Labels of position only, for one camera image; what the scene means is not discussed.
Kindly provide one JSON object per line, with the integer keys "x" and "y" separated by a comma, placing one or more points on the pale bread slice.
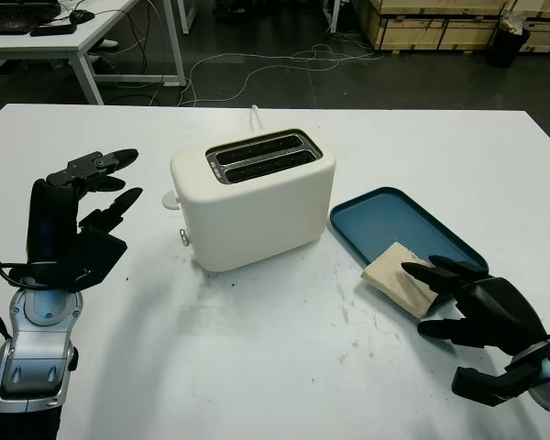
{"x": 394, "y": 279}

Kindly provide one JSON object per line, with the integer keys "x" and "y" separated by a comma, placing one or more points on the white office desk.
{"x": 96, "y": 27}

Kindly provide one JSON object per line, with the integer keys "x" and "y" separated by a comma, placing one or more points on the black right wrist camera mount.
{"x": 481, "y": 384}

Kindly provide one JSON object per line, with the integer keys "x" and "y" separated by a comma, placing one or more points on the blue rectangular tray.
{"x": 385, "y": 215}

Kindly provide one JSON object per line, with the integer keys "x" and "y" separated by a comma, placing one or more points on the black waste bin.
{"x": 506, "y": 48}

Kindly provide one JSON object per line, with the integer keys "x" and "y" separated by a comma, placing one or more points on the white sneaker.
{"x": 107, "y": 44}

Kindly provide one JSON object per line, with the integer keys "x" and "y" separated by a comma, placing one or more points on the black computer mouse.
{"x": 81, "y": 16}

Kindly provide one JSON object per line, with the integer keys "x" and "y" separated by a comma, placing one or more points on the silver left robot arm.
{"x": 32, "y": 348}

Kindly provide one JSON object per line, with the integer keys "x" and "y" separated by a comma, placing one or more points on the black laptop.
{"x": 9, "y": 18}

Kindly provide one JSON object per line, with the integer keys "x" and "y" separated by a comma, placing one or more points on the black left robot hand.
{"x": 50, "y": 220}

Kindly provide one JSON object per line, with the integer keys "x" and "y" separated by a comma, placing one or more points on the white metal table leg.
{"x": 189, "y": 16}
{"x": 332, "y": 14}

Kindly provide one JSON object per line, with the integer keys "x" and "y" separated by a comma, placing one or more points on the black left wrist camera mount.
{"x": 96, "y": 256}

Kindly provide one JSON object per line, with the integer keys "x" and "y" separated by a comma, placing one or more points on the cream white two-slot toaster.
{"x": 256, "y": 215}

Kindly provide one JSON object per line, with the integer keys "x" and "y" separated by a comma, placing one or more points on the flat black phone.
{"x": 52, "y": 30}

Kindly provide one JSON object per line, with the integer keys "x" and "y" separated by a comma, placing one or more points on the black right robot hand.
{"x": 499, "y": 311}

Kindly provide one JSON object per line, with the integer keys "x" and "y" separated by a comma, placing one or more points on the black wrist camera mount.
{"x": 481, "y": 384}
{"x": 96, "y": 256}

